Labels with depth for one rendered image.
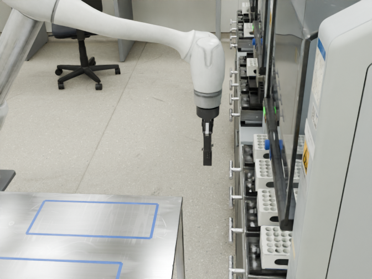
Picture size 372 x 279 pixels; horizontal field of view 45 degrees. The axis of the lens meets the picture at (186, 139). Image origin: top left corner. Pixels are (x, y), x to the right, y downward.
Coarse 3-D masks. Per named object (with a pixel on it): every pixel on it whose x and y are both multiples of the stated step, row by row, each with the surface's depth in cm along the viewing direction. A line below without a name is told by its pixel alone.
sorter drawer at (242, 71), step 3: (240, 69) 214; (243, 69) 214; (240, 72) 211; (243, 72) 211; (240, 75) 208; (243, 75) 208; (246, 75) 208; (240, 78) 208; (243, 78) 207; (246, 78) 207; (231, 81) 218; (231, 84) 215; (234, 84) 215; (237, 84) 215; (231, 87) 212
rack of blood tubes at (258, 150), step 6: (258, 138) 151; (264, 138) 151; (300, 138) 150; (258, 144) 148; (264, 144) 148; (300, 144) 147; (252, 150) 155; (258, 150) 145; (264, 150) 145; (300, 150) 144; (258, 156) 146; (264, 156) 152; (300, 156) 151
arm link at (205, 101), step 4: (196, 92) 138; (200, 92) 137; (216, 92) 137; (220, 92) 138; (196, 96) 139; (200, 96) 138; (204, 96) 137; (208, 96) 137; (212, 96) 137; (216, 96) 138; (220, 96) 140; (196, 100) 140; (200, 100) 138; (204, 100) 138; (208, 100) 138; (212, 100) 138; (216, 100) 139; (220, 100) 140; (196, 104) 141; (200, 104) 139; (204, 104) 138; (208, 104) 138; (212, 104) 138; (216, 104) 139; (208, 108) 141
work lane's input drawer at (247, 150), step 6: (246, 144) 156; (246, 150) 153; (246, 156) 150; (252, 156) 150; (246, 162) 147; (252, 162) 147; (234, 168) 155; (240, 168) 155; (246, 168) 147; (252, 168) 147
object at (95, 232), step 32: (0, 192) 137; (32, 192) 136; (0, 224) 124; (32, 224) 124; (64, 224) 123; (96, 224) 123; (128, 224) 123; (160, 224) 122; (0, 256) 114; (32, 256) 114; (64, 256) 113; (96, 256) 113; (128, 256) 113; (160, 256) 112
